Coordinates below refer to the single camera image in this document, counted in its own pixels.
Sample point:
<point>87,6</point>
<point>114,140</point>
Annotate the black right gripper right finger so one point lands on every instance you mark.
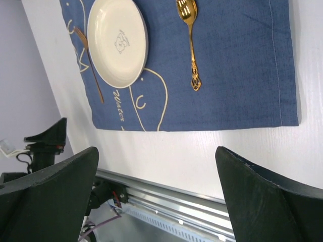
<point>266,206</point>

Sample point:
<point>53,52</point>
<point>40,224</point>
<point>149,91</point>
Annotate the blue fish-print placemat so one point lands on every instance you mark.
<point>245,61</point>

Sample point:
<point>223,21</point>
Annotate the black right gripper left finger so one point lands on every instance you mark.
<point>50,204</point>

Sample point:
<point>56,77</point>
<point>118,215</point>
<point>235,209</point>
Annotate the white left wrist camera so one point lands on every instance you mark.
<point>8,150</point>

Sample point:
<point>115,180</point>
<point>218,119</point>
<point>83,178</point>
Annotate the grey slotted cable duct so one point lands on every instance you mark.
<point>173,226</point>

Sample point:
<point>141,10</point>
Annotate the cream ceramic plate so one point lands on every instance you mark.
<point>118,41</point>

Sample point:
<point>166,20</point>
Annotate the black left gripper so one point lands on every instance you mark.
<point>43,148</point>

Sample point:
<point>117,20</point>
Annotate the gold spoon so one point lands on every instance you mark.
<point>187,11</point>

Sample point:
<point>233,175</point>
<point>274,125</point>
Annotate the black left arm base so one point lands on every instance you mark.
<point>104,190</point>

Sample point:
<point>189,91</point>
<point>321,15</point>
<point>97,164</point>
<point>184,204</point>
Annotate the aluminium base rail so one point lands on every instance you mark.
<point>194,210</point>

